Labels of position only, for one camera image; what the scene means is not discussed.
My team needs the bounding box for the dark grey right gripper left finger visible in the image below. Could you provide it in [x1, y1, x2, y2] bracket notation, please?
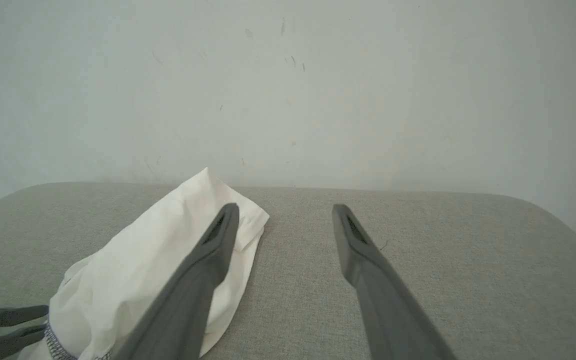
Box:
[113, 202, 240, 360]

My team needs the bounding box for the white long-sleeve garment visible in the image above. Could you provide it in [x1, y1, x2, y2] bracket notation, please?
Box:
[15, 167, 271, 360]

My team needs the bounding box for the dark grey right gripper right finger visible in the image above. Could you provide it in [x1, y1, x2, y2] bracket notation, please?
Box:
[331, 203, 457, 360]

